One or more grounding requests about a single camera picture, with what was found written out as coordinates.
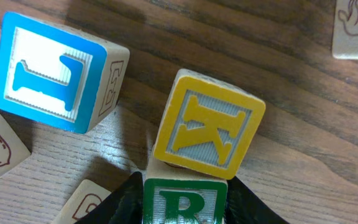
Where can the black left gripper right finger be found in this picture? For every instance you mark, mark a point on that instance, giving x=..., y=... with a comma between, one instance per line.
x=244, y=207

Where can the blue L block lower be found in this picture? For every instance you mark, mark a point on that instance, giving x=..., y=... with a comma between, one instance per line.
x=58, y=75

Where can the yellow block beside R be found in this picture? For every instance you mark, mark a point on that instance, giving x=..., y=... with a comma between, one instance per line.
x=207, y=125

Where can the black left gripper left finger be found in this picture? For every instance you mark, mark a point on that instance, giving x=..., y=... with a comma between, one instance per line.
x=122, y=206

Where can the red A block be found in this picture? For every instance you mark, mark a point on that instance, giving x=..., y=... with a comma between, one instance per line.
x=345, y=32

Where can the green 4 block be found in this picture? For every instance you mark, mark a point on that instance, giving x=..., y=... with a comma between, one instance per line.
x=85, y=198

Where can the green R block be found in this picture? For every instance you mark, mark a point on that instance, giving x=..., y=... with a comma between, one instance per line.
x=179, y=195

